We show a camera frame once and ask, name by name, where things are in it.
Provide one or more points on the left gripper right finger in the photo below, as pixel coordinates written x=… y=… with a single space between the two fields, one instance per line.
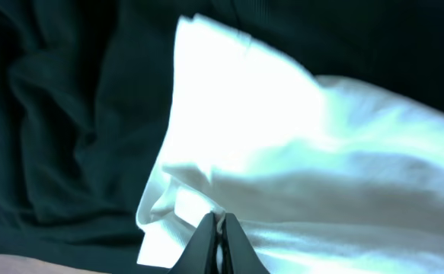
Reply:
x=238 y=255

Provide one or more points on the black garment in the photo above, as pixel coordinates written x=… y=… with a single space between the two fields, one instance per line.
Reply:
x=85 y=88

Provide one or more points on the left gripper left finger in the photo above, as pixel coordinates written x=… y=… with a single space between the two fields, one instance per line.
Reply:
x=199 y=256

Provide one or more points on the white polo shirt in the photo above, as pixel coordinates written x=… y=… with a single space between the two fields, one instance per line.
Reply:
x=326 y=174

